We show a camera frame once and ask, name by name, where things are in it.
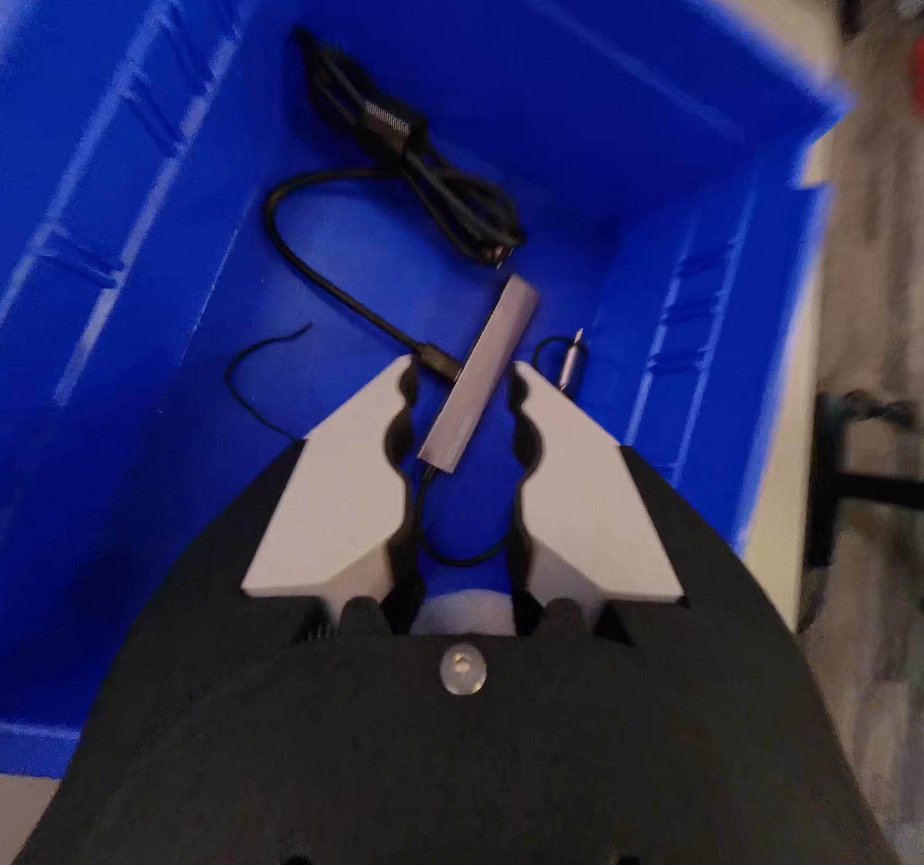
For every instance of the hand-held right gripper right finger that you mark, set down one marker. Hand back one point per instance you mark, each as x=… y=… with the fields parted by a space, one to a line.
x=599 y=518

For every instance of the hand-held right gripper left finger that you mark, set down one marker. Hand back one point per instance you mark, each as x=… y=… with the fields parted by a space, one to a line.
x=332 y=511

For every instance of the blue plastic bin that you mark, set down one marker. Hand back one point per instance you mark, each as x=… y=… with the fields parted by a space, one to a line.
x=577 y=121

